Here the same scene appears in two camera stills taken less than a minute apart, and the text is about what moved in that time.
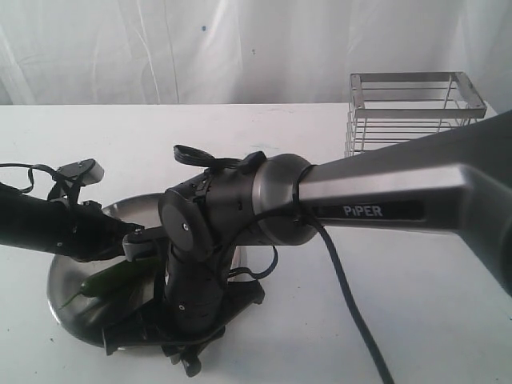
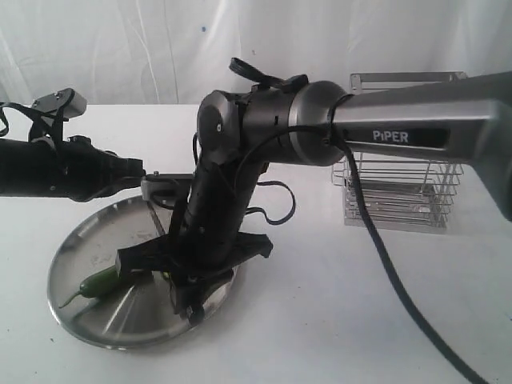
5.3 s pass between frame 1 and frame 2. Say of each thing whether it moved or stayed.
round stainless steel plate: stayed
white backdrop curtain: stayed
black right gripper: moved
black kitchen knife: moved
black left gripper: moved
